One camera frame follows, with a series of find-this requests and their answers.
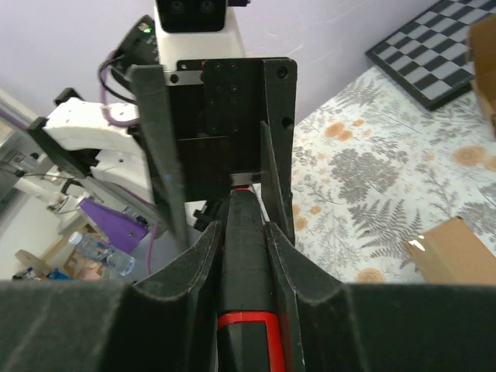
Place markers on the plastic water bottle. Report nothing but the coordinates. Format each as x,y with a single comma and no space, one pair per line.
94,248

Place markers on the open cardboard box left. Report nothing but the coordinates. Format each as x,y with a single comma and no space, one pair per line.
481,51

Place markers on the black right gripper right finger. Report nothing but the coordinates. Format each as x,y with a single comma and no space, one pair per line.
328,325

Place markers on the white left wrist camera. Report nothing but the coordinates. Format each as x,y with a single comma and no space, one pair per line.
195,31

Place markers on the black white chessboard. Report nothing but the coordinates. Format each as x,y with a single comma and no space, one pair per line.
427,56

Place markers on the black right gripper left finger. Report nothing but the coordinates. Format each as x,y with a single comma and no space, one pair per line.
164,323

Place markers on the purple plastic part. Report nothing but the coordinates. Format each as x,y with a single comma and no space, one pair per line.
119,229

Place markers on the floral table mat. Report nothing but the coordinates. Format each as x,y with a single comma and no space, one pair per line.
371,169

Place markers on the red black utility knife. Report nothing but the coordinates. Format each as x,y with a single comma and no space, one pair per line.
248,331

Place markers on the small cardboard box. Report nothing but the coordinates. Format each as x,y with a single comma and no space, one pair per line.
452,254

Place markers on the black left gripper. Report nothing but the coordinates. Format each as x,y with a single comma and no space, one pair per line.
240,117

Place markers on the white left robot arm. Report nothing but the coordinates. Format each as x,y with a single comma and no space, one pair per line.
102,140

